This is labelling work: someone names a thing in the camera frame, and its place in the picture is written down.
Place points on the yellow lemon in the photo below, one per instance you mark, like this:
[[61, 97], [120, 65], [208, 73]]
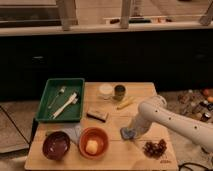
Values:
[[92, 147]]

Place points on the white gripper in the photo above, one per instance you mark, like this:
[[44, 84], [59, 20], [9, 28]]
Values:
[[139, 124]]

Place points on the blue sponge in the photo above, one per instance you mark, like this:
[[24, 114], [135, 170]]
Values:
[[127, 134]]

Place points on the wooden table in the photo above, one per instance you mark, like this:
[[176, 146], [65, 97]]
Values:
[[121, 155]]

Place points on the dark green cup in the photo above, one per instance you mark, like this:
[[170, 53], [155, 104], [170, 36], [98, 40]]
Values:
[[119, 92]]

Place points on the grey cloth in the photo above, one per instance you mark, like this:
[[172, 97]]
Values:
[[74, 131]]

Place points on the purple bowl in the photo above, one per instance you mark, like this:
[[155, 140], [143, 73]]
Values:
[[56, 145]]

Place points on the metal spoon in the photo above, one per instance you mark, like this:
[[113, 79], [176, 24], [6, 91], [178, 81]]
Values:
[[60, 92]]

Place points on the yellow banana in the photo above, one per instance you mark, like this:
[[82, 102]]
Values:
[[125, 103]]

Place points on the spice bottle with dark cap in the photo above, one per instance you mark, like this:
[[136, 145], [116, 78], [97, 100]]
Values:
[[205, 117]]

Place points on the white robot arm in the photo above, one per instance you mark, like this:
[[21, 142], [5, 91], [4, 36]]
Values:
[[154, 109]]

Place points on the orange bowl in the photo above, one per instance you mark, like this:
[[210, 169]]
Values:
[[97, 134]]

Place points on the green plastic tray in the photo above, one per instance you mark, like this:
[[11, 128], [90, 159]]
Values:
[[73, 112]]

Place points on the brown rectangular block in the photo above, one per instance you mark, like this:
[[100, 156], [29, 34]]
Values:
[[97, 114]]

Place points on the white cup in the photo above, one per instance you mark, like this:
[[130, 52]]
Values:
[[105, 91]]

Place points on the bunch of dark grapes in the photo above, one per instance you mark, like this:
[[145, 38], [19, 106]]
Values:
[[155, 150]]

